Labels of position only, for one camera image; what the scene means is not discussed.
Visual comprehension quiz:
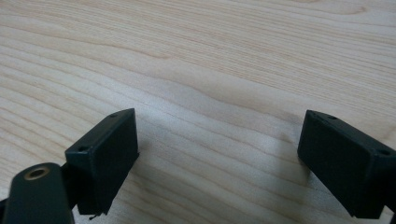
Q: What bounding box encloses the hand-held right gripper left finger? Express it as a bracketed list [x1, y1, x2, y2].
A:
[64, 107, 140, 217]

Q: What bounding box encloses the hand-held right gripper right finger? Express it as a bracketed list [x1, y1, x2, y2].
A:
[296, 109, 396, 219]

